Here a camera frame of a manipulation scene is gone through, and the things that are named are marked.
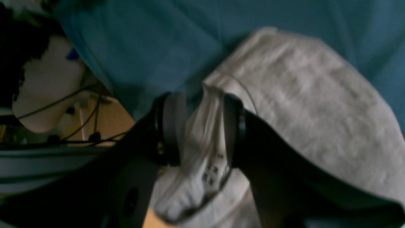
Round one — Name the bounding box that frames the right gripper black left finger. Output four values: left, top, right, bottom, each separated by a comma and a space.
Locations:
1, 92, 186, 228

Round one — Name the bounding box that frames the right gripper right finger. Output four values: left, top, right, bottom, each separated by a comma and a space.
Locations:
223, 94, 404, 228

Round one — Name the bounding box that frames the beige T-shirt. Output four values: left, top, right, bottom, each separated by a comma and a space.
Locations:
151, 28, 404, 228

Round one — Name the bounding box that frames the blue table cloth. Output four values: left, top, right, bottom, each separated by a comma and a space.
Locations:
52, 0, 405, 130

